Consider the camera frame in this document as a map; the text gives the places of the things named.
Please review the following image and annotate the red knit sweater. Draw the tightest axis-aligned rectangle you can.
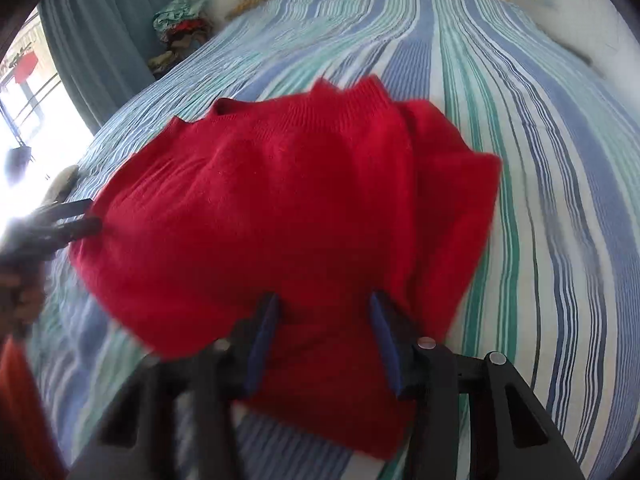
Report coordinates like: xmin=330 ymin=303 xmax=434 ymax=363
xmin=70 ymin=77 xmax=501 ymax=460

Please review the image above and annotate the pile of clothes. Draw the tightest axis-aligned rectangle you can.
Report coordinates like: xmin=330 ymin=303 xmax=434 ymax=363
xmin=148 ymin=0 xmax=214 ymax=80

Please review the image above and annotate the left hand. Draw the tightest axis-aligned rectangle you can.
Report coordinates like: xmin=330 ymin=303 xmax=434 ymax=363
xmin=1 ymin=257 xmax=47 ymax=340

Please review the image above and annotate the patterned beige cushion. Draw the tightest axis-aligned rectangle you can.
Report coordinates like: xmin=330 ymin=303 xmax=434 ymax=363
xmin=42 ymin=165 xmax=79 ymax=206

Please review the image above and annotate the orange fuzzy sleeve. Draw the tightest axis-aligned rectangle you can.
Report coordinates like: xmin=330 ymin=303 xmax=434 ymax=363
xmin=1 ymin=337 xmax=67 ymax=479

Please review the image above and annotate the striped blue green bedspread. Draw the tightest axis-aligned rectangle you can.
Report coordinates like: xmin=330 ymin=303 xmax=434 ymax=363
xmin=27 ymin=0 xmax=640 ymax=480

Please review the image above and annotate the teal curtain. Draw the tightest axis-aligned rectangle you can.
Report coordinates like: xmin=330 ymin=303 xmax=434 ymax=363
xmin=38 ymin=0 xmax=172 ymax=133

